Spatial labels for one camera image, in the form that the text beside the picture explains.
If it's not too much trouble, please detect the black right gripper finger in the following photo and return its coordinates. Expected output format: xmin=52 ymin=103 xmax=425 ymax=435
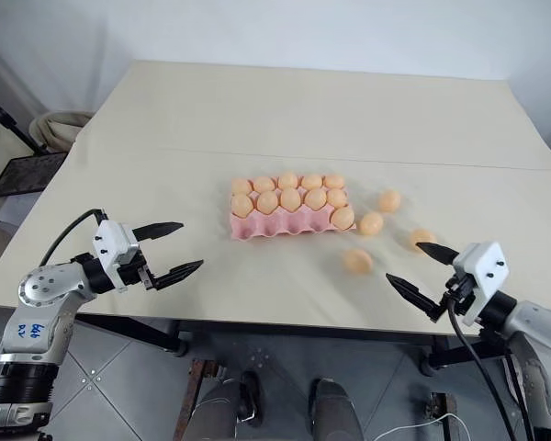
xmin=415 ymin=241 xmax=461 ymax=267
xmin=385 ymin=273 xmax=444 ymax=323

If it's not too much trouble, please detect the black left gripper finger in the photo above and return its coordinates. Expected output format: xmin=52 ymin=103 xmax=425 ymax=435
xmin=133 ymin=221 xmax=185 ymax=241
xmin=152 ymin=259 xmax=206 ymax=291

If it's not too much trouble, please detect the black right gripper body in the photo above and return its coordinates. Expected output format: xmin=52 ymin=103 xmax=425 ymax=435
xmin=438 ymin=273 xmax=480 ymax=322

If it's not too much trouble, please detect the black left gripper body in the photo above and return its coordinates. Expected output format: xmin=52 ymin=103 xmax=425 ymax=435
xmin=117 ymin=250 xmax=162 ymax=292

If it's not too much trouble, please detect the pink egg tray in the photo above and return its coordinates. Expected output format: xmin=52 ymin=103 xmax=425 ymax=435
xmin=230 ymin=176 xmax=358 ymax=242

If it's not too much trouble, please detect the black mesh tray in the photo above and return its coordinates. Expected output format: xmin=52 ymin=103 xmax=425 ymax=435
xmin=0 ymin=151 xmax=69 ymax=199

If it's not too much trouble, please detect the beige cloth bag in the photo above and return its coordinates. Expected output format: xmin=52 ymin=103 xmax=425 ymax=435
xmin=28 ymin=109 xmax=96 ymax=155

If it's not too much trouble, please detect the dark grey rounded shape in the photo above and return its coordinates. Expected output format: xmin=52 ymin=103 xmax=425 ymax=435
xmin=311 ymin=378 xmax=365 ymax=441
xmin=190 ymin=370 xmax=263 ymax=441

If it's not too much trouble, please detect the black tripod stand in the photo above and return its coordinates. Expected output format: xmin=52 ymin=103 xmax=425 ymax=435
xmin=0 ymin=93 xmax=51 ymax=156

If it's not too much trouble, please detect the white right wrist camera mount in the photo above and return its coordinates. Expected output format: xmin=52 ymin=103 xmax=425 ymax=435
xmin=451 ymin=241 xmax=509 ymax=327

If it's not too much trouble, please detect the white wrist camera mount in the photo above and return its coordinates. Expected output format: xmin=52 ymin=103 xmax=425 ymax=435
xmin=451 ymin=241 xmax=509 ymax=327
xmin=91 ymin=220 xmax=141 ymax=291

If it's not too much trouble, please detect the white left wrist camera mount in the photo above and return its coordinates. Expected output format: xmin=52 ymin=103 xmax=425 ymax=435
xmin=91 ymin=220 xmax=141 ymax=291

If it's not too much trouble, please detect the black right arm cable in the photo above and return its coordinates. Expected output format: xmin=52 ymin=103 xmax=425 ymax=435
xmin=442 ymin=293 xmax=534 ymax=441

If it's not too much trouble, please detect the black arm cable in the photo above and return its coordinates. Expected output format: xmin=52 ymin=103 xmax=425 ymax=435
xmin=442 ymin=293 xmax=534 ymax=441
xmin=39 ymin=209 xmax=109 ymax=267

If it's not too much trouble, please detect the black metal table frame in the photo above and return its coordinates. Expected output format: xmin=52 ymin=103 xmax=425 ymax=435
xmin=75 ymin=315 xmax=511 ymax=376

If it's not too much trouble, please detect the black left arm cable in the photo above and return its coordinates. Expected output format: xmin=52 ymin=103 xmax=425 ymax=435
xmin=39 ymin=209 xmax=109 ymax=267

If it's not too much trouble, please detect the rusty metal bracket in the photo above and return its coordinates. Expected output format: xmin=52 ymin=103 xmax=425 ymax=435
xmin=429 ymin=390 xmax=460 ymax=441
xmin=187 ymin=357 xmax=219 ymax=417

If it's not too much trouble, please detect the thin white wire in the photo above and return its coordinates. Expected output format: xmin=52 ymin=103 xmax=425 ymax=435
xmin=371 ymin=412 xmax=463 ymax=441

